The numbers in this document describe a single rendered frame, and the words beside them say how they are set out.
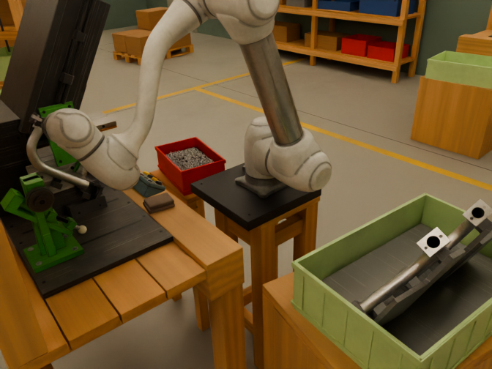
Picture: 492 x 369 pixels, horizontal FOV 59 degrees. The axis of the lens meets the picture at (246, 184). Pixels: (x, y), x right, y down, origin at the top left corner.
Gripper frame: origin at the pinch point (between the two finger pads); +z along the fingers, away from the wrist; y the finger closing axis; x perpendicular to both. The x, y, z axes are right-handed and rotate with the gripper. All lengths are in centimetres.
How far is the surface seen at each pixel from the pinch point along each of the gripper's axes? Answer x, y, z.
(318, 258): 1, -69, -71
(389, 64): -320, -369, 216
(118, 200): 10.2, -36.8, 3.6
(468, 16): -395, -384, 140
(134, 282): 31, -36, -39
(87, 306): 41, -26, -39
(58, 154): 5.2, -10.1, 5.9
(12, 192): 22.3, 1.4, -20.2
